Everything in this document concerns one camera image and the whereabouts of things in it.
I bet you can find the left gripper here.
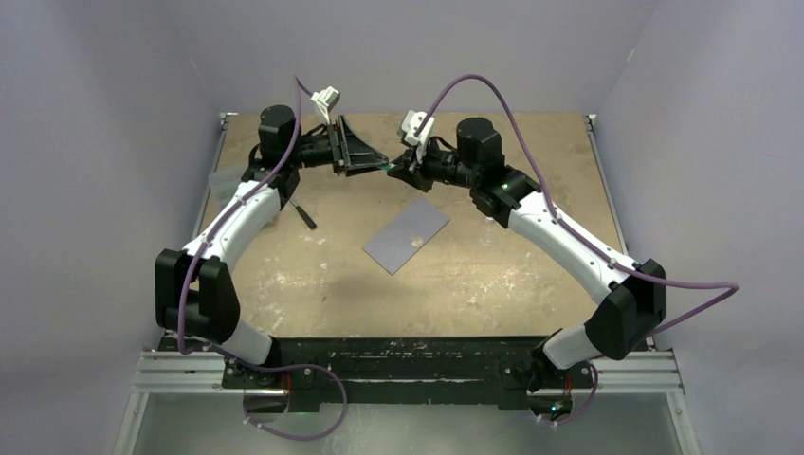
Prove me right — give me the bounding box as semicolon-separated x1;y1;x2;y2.
286;116;387;176

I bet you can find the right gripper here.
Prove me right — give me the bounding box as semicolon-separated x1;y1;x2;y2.
391;134;480;192

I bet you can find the grey envelope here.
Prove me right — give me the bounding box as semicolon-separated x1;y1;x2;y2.
362;198;449;275

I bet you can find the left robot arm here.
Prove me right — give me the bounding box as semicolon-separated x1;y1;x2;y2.
155;104;390;388

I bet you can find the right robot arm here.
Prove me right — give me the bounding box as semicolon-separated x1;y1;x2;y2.
388;111;666;386

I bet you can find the black hammer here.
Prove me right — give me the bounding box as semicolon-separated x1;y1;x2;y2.
288;198;318;230

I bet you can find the clear plastic organizer box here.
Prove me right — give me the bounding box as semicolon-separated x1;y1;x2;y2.
204;166;246;228

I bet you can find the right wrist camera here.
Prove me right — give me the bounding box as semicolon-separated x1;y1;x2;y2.
398;110;435;164

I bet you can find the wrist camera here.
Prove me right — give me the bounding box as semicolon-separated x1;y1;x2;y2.
310;86;340;125
398;110;435;164

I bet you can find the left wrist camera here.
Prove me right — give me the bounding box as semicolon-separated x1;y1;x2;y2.
310;86;340;125

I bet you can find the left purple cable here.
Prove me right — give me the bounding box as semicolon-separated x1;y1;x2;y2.
175;75;350;442

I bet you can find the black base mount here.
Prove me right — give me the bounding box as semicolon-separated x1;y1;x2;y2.
156;336;649;416

